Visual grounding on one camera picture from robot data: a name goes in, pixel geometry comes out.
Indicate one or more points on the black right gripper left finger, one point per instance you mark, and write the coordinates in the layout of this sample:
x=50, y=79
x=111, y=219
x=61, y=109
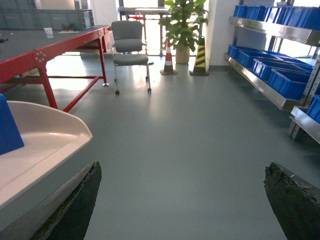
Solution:
x=71, y=219

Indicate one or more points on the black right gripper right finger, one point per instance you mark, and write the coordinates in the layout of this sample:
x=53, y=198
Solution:
x=294, y=201

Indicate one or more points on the beige plastic dustpan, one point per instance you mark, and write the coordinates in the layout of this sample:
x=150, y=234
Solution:
x=36, y=178

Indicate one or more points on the blue plastic part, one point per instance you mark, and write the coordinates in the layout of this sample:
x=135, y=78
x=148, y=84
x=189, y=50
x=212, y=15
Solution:
x=10, y=137

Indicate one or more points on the metal shelf rack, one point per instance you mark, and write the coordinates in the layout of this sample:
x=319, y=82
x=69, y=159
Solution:
x=286, y=22

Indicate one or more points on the blue bin nearest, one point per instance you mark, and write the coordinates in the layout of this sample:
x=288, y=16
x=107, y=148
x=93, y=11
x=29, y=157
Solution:
x=289, y=84

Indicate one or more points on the blue bin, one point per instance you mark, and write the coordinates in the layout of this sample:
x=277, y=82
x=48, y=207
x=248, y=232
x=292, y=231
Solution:
x=246, y=57
x=262, y=68
x=289, y=84
x=233, y=50

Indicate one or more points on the yellow black striped cone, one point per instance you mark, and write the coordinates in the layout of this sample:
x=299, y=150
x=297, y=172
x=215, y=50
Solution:
x=199, y=68

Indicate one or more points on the red white traffic cone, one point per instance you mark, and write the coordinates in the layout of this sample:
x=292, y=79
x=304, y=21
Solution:
x=168, y=65

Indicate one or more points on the white paper cup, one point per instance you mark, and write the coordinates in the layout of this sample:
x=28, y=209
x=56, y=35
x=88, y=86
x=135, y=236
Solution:
x=48, y=32

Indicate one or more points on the grey office chair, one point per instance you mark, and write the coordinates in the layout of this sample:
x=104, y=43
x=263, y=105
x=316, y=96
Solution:
x=127, y=46

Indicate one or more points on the green potted plant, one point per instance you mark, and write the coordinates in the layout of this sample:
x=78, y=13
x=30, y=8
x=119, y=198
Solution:
x=183, y=26

